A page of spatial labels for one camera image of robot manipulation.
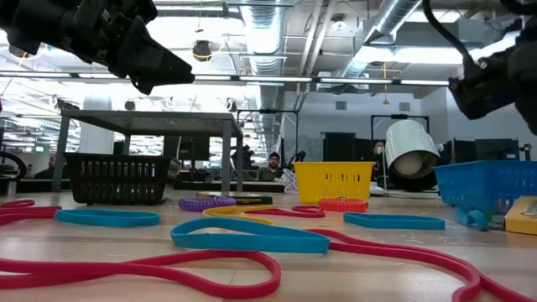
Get black background monitor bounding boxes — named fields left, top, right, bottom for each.
left=162, top=134, right=211, bottom=162

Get long red rubber band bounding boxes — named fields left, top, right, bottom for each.
left=0, top=228, right=537, bottom=302

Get black stand frame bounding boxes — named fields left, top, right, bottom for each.
left=370, top=113, right=430, bottom=143
left=236, top=107, right=300, bottom=169

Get Crayola crayon box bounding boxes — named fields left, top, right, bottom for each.
left=196, top=190, right=274, bottom=206
left=504, top=195, right=537, bottom=236

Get dark background monitors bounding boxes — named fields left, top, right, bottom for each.
left=444, top=138, right=521, bottom=164

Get black round ceiling device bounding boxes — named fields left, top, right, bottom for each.
left=7, top=44, right=33, bottom=60
left=191, top=39, right=213, bottom=63

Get ceiling light strip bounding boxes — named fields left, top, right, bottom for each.
left=0, top=70, right=452, bottom=87

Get blue rubber band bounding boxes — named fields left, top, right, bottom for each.
left=169, top=216, right=331, bottom=255
left=53, top=208, right=162, bottom=228
left=455, top=206, right=492, bottom=232
left=342, top=211, right=446, bottom=232

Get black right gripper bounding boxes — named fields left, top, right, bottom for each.
left=448, top=16, right=537, bottom=135

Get blue plastic basket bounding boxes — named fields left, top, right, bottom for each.
left=432, top=159, right=537, bottom=216

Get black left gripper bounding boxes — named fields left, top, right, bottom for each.
left=0, top=0, right=196, bottom=96

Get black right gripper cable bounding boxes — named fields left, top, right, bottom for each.
left=421, top=0, right=477, bottom=70

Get person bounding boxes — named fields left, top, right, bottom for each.
left=371, top=140, right=387, bottom=181
left=258, top=151, right=286, bottom=182
left=33, top=154, right=58, bottom=180

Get silver ceiling duct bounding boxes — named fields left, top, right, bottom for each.
left=341, top=0, right=423, bottom=79
left=241, top=0, right=289, bottom=112

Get black plastic basket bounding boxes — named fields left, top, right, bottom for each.
left=63, top=153, right=172, bottom=206

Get yellow rubber band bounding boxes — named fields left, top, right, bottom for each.
left=202, top=204, right=279, bottom=227

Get white building column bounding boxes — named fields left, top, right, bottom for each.
left=78, top=95, right=117, bottom=154

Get black background cabinet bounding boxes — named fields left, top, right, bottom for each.
left=321, top=132, right=374, bottom=163

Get grey perforated metal shelf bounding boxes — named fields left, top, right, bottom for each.
left=52, top=109, right=244, bottom=193

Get yellow plastic basket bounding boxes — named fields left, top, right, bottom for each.
left=292, top=161, right=377, bottom=206

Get yellow hanging cord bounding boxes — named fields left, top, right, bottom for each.
left=381, top=61, right=390, bottom=106

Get white cylindrical desk lamp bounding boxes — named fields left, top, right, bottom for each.
left=382, top=119, right=444, bottom=193

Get purple spiral wrist coil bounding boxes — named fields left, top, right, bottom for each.
left=178, top=196, right=238, bottom=213

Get orange spiral wrist coil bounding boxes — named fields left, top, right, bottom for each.
left=317, top=197, right=370, bottom=213

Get black curved hose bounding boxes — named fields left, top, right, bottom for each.
left=0, top=150, right=29, bottom=180

